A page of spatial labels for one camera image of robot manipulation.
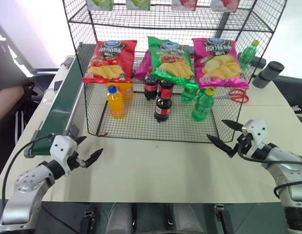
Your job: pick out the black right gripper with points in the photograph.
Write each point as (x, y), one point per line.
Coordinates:
(243, 143)

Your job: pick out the person's black clothing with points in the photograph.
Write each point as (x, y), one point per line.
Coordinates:
(5, 70)

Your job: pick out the grey cylindrical device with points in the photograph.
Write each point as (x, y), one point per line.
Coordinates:
(266, 74)

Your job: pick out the cola bottle red label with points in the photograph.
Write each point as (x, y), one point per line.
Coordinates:
(165, 86)
(149, 87)
(163, 107)

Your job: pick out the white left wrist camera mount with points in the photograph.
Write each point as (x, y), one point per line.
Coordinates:
(62, 148)

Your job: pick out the green conveyor belt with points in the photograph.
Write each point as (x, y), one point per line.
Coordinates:
(59, 102)

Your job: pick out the orange soda bottle blue cap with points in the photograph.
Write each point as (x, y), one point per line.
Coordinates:
(126, 91)
(115, 104)

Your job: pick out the magenta potato chips bag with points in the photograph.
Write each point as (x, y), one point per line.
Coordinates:
(218, 63)
(142, 69)

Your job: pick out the red white drink carton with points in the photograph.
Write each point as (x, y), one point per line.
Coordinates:
(225, 5)
(185, 4)

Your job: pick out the black metal bracket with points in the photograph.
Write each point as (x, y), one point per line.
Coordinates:
(88, 220)
(224, 219)

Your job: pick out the green apple drink carton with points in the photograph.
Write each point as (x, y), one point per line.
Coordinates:
(101, 3)
(138, 3)

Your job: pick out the green soda bottle yellow cap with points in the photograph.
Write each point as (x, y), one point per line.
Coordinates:
(188, 95)
(248, 53)
(202, 107)

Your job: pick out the dark grey side table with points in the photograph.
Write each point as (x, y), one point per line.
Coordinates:
(292, 92)

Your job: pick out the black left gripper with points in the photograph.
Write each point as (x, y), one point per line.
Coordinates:
(74, 162)

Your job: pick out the red potato chips bag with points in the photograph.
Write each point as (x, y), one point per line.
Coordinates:
(109, 61)

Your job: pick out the green potato chips bag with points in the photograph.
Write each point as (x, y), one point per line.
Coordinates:
(170, 61)

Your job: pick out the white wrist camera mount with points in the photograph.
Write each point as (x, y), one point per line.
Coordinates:
(255, 129)
(62, 148)

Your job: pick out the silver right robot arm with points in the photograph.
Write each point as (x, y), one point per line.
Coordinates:
(287, 170)

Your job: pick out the person's bare forearm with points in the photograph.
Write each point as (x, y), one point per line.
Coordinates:
(7, 102)

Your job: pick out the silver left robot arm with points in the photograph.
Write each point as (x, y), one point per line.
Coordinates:
(26, 185)

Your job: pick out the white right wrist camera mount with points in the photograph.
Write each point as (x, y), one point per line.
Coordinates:
(255, 129)

